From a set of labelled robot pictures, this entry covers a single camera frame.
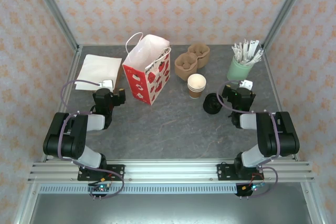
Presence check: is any red and white gift bag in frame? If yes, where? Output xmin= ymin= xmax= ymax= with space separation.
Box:
xmin=122 ymin=31 xmax=172 ymax=106

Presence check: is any black plastic lid stack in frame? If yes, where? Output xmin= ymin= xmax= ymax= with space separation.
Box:
xmin=203 ymin=92 xmax=224 ymax=115

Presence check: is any green straw holder cup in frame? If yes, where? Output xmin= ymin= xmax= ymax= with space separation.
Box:
xmin=226 ymin=55 xmax=254 ymax=81

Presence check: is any white napkin stack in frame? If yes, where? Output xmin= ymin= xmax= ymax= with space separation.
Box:
xmin=74 ymin=54 xmax=122 ymax=91

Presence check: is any brown paper cup stack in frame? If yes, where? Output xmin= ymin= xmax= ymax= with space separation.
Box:
xmin=187 ymin=73 xmax=207 ymax=99

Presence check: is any white wrapped straw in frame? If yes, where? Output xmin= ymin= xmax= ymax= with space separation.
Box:
xmin=243 ymin=39 xmax=250 ymax=64
xmin=245 ymin=48 xmax=264 ymax=66
xmin=235 ymin=41 xmax=245 ymax=64
xmin=231 ymin=45 xmax=241 ymax=63
xmin=248 ymin=40 xmax=257 ymax=63
xmin=253 ymin=39 xmax=261 ymax=58

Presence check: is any small circuit board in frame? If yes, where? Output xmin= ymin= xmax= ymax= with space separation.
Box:
xmin=88 ymin=183 xmax=113 ymax=195
xmin=240 ymin=182 xmax=266 ymax=194

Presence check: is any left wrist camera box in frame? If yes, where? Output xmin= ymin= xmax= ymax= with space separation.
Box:
xmin=99 ymin=78 xmax=115 ymax=91

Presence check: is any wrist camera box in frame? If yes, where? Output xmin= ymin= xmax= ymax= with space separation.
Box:
xmin=99 ymin=78 xmax=115 ymax=91
xmin=239 ymin=79 xmax=254 ymax=91

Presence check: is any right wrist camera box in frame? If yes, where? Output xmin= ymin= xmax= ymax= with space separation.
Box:
xmin=239 ymin=79 xmax=254 ymax=91

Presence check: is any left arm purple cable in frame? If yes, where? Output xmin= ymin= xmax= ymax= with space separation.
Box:
xmin=57 ymin=79 xmax=125 ymax=200

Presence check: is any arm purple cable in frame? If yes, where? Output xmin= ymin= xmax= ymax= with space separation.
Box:
xmin=217 ymin=80 xmax=281 ymax=200
xmin=57 ymin=79 xmax=125 ymax=200

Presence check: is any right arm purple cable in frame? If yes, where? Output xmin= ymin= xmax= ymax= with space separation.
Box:
xmin=217 ymin=80 xmax=281 ymax=200

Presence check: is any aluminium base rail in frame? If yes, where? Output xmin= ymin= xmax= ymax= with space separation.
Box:
xmin=27 ymin=158 xmax=315 ymax=183

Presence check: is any grey slotted cable duct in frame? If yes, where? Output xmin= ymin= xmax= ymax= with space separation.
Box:
xmin=38 ymin=184 xmax=238 ymax=195

